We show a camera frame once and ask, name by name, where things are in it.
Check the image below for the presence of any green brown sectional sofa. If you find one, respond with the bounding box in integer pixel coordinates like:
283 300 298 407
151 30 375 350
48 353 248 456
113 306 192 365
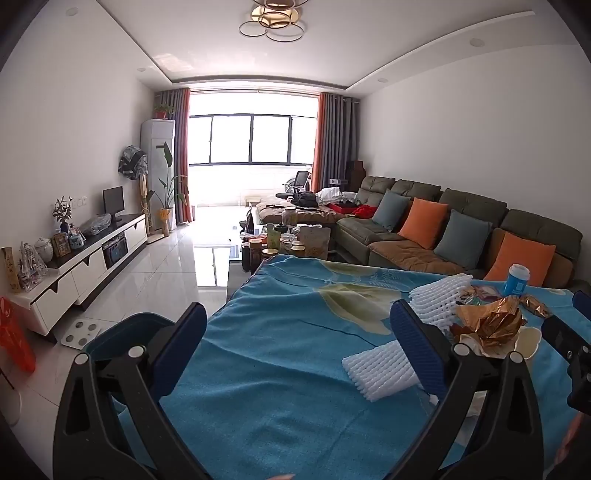
256 175 584 289

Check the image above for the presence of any white foam net sleeve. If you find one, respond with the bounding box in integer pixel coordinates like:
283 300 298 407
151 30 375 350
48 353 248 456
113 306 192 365
409 274 475 334
342 339 437 402

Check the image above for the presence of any ring ceiling lamp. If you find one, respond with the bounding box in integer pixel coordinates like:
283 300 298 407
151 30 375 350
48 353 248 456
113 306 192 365
239 0 311 42

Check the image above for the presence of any blue floral blanket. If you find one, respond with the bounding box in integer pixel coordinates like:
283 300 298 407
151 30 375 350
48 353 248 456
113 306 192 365
115 255 591 480

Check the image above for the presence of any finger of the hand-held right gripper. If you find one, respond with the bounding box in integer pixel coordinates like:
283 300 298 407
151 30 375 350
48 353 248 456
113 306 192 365
541 314 591 370
571 291 591 320

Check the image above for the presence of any tall leafy plant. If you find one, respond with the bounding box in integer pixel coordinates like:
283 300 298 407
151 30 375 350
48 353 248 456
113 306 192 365
147 142 189 223

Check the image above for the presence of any dark wooden cabinet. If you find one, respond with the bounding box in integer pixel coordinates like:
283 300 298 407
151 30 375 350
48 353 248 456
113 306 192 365
346 160 366 195

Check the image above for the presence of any large black framed window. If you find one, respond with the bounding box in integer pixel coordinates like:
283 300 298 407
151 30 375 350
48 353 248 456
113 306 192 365
189 114 319 167

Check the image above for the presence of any black office chair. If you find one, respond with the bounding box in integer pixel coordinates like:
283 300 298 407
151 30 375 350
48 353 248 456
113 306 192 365
283 170 311 195

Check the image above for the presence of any orange cushion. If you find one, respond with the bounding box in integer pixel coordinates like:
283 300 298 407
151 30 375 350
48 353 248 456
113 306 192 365
483 231 557 287
397 197 449 250

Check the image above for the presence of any gold foil wrapper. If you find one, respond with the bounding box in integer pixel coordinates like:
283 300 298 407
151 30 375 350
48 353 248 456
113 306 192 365
455 295 528 358

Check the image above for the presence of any glass top coffee table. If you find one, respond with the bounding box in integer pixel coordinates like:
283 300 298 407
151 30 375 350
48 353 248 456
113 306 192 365
228 220 343 278

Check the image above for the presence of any white bathroom scale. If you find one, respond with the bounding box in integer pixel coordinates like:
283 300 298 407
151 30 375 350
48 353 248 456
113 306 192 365
60 320 100 346

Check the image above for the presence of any ship model in clear wrap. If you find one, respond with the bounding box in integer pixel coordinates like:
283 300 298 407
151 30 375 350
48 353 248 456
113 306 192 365
17 242 49 292

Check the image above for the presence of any gold snack packet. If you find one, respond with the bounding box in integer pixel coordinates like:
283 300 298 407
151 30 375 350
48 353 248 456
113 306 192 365
521 295 553 320

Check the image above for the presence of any clear cracker packet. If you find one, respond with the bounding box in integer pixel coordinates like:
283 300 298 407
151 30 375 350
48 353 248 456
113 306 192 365
457 285 500 308

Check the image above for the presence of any grey orange curtain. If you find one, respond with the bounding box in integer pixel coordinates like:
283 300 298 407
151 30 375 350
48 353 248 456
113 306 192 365
154 88 191 223
311 92 362 193

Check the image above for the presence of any blue grey cushion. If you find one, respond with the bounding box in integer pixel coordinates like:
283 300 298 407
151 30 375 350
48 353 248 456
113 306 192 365
371 189 412 232
433 209 494 271

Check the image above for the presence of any small plant in blue vase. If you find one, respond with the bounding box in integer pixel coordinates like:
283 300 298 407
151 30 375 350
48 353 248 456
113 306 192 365
52 196 75 234

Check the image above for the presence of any orange plastic bag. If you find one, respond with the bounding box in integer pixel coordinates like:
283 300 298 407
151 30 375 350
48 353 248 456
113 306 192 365
0 296 37 374

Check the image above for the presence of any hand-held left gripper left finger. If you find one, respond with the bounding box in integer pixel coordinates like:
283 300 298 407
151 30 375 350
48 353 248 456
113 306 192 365
52 302 208 480

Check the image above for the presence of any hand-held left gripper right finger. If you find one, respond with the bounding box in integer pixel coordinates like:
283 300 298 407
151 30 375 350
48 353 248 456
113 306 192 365
389 299 546 480

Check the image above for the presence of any black monitor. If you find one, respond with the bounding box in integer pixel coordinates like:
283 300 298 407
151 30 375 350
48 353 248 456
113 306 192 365
102 185 126 222

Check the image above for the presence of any blue paper cup white lid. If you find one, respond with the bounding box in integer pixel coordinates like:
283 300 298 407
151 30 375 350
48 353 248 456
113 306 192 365
502 264 530 298

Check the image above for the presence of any cluster of glass jars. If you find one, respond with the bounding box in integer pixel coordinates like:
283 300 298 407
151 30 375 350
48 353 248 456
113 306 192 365
241 208 308 273

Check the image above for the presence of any white TV cabinet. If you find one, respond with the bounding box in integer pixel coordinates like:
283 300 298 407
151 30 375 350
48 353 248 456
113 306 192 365
9 213 149 337

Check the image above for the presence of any covered standing fan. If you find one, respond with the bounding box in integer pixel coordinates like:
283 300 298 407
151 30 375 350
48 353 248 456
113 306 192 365
118 144 149 219

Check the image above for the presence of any white standing air conditioner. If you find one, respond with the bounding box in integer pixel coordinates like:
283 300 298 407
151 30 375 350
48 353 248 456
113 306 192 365
140 119 177 232

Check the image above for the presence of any brown paper bag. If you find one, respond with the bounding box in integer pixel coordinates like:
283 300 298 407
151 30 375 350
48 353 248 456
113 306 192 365
297 224 331 262

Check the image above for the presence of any clear wrapped bundle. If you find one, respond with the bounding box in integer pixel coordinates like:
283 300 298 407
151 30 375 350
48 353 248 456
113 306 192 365
78 213 113 239

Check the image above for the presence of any yellow gift box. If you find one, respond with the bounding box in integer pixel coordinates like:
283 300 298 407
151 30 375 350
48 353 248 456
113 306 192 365
0 247 22 294

